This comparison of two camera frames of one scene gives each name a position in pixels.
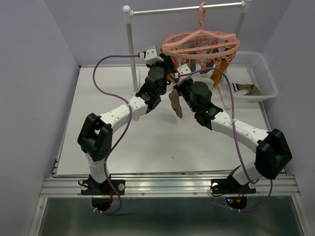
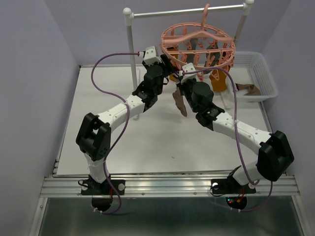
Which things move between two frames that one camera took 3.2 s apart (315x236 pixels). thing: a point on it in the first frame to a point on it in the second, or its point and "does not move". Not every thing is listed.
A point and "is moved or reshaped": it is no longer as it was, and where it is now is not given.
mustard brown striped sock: (216, 74) to (220, 85)
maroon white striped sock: (175, 101) is moved or reshaped
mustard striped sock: (171, 77) does not move
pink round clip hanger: (203, 48) is moved or reshaped
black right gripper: (181, 83) does not move
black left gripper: (167, 63) does not move
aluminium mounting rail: (168, 186) does not move
